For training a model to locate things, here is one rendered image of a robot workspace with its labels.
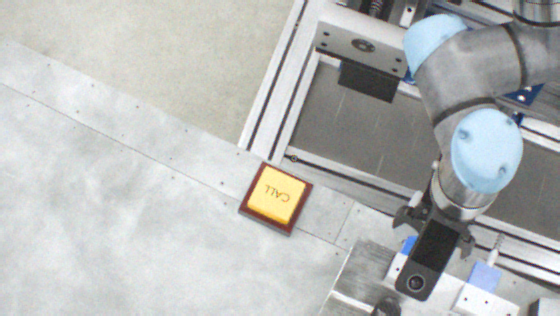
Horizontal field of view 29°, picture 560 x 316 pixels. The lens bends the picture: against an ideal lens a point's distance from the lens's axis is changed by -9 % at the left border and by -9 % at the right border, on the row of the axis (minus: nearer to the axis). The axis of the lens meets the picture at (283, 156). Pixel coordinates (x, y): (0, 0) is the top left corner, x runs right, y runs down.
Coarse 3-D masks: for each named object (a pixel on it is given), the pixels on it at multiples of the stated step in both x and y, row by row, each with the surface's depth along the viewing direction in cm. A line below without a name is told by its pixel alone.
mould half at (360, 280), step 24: (360, 240) 155; (360, 264) 154; (384, 264) 154; (336, 288) 153; (360, 288) 153; (384, 288) 153; (456, 288) 154; (336, 312) 152; (360, 312) 152; (408, 312) 152; (432, 312) 153; (504, 312) 153
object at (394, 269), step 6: (408, 240) 154; (414, 240) 154; (402, 246) 155; (408, 246) 154; (402, 252) 154; (408, 252) 154; (396, 258) 152; (402, 258) 152; (390, 264) 156; (396, 264) 152; (402, 264) 152; (390, 270) 151; (396, 270) 153; (384, 276) 156; (390, 276) 151; (396, 276) 151; (390, 282) 153
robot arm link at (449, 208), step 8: (432, 184) 123; (432, 192) 124; (440, 192) 120; (440, 200) 122; (448, 200) 120; (448, 208) 121; (456, 208) 120; (480, 208) 120; (456, 216) 122; (464, 216) 122; (472, 216) 122
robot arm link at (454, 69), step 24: (432, 24) 116; (456, 24) 117; (408, 48) 118; (432, 48) 115; (456, 48) 115; (480, 48) 116; (504, 48) 116; (432, 72) 115; (456, 72) 114; (480, 72) 115; (504, 72) 116; (432, 96) 116; (456, 96) 114; (480, 96) 114; (432, 120) 116
